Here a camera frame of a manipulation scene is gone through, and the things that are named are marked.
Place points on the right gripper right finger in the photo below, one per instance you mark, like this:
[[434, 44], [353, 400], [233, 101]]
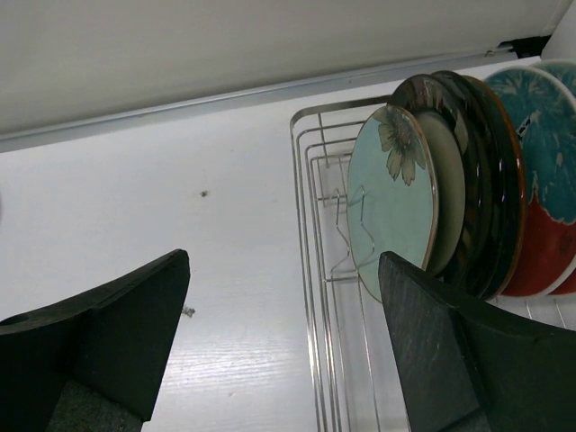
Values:
[[465, 365]]

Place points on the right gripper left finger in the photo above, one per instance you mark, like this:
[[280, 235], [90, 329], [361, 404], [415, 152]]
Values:
[[94, 361]]

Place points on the dark teal plate back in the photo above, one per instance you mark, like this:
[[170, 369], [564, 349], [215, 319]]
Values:
[[514, 197]]

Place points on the mint floral plate front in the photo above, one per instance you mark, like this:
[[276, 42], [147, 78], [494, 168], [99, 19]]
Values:
[[392, 197]]

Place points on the black rim beige plate back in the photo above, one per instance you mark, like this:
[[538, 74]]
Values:
[[441, 111]]

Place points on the black rim beige plate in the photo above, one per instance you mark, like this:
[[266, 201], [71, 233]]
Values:
[[441, 111], [483, 267]]

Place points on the black rim beige plate front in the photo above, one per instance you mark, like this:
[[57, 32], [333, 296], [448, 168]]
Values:
[[483, 267]]

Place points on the metal wire dish rack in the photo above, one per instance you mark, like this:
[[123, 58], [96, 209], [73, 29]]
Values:
[[354, 377]]

